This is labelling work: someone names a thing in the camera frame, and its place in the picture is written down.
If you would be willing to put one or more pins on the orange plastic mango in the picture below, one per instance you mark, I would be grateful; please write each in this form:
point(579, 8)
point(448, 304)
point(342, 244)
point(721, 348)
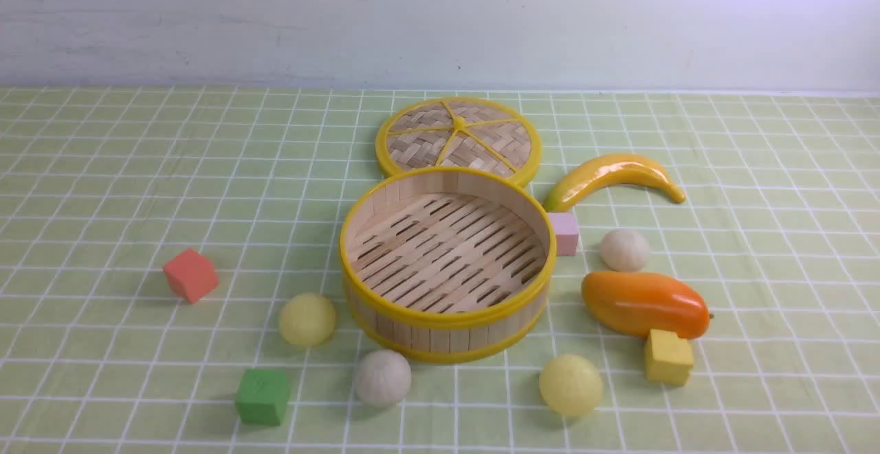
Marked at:
point(634, 303)

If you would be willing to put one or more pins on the yellow plastic banana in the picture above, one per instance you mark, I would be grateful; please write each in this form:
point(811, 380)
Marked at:
point(610, 170)

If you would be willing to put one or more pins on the red foam cube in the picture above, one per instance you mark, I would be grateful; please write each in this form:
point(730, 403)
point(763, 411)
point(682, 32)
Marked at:
point(190, 275)

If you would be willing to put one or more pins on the pink foam cube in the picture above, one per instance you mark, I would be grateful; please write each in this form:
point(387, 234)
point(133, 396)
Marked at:
point(566, 232)

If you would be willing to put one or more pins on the white bun front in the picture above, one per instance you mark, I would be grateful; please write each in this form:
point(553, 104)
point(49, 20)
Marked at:
point(382, 378)

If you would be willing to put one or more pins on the bamboo steamer tray yellow rim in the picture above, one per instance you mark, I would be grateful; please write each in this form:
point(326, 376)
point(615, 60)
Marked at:
point(447, 265)

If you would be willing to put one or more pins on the white bun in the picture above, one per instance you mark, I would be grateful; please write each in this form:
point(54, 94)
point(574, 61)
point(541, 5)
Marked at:
point(382, 378)
point(624, 250)

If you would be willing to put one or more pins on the green foam cube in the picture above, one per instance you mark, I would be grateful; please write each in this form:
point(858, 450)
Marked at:
point(262, 397)

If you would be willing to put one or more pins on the yellow foam cube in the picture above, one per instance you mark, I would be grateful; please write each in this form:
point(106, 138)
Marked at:
point(668, 359)

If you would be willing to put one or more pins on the green checkered tablecloth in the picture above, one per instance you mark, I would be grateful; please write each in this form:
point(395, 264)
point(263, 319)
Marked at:
point(101, 186)

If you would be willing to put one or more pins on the woven bamboo steamer lid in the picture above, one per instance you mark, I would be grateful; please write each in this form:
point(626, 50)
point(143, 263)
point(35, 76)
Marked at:
point(460, 131)

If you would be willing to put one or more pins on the yellow bun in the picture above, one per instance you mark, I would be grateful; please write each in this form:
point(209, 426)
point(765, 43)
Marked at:
point(307, 319)
point(570, 385)

